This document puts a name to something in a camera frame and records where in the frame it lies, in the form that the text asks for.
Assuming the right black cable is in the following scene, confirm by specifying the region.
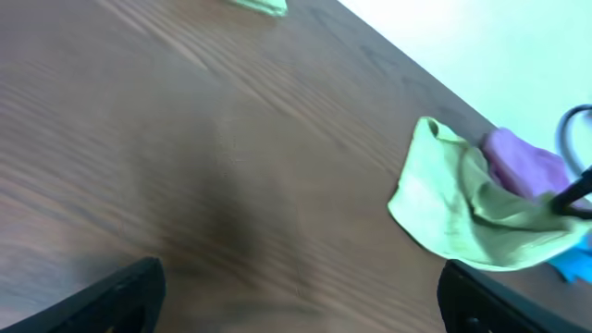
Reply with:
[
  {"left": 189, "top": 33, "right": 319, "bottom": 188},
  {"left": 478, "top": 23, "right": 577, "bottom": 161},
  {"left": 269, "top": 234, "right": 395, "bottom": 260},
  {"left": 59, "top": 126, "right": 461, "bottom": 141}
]
[{"left": 555, "top": 104, "right": 592, "bottom": 179}]

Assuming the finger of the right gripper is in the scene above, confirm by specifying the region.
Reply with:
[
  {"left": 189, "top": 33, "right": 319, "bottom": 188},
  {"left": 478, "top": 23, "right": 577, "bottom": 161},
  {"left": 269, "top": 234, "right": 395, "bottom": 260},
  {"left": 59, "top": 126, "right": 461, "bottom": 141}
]
[{"left": 549, "top": 168, "right": 591, "bottom": 218}]

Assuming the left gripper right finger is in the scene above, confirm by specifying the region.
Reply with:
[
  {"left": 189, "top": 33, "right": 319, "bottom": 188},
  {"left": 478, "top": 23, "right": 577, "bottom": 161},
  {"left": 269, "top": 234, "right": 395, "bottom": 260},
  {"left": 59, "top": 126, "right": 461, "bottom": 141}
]
[{"left": 437, "top": 260, "right": 591, "bottom": 333}]

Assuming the blue cloth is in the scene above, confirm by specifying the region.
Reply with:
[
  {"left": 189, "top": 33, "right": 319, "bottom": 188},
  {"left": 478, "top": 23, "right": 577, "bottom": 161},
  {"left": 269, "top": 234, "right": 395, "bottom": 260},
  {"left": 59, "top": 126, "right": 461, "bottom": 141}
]
[{"left": 548, "top": 234, "right": 591, "bottom": 283}]

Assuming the folded green cloth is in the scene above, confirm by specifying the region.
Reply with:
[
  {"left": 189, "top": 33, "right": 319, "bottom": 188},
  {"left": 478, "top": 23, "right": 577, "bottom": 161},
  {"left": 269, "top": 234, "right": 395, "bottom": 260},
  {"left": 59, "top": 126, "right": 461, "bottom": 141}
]
[{"left": 230, "top": 0, "right": 288, "bottom": 17}]

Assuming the purple cloth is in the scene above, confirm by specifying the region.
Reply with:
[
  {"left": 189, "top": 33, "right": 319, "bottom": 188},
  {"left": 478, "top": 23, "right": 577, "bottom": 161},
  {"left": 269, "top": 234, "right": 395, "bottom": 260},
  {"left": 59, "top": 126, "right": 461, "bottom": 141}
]
[{"left": 475, "top": 128, "right": 591, "bottom": 216}]

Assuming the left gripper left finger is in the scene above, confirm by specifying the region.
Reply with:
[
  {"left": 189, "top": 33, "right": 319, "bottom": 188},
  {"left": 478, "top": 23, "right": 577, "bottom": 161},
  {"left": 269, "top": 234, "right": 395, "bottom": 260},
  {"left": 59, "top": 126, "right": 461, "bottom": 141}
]
[{"left": 1, "top": 257, "right": 166, "bottom": 333}]

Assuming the green microfiber cloth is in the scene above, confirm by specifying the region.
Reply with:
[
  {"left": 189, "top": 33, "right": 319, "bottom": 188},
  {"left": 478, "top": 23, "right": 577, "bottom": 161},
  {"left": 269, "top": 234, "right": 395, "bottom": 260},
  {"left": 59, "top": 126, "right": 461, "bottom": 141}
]
[{"left": 388, "top": 117, "right": 591, "bottom": 272}]

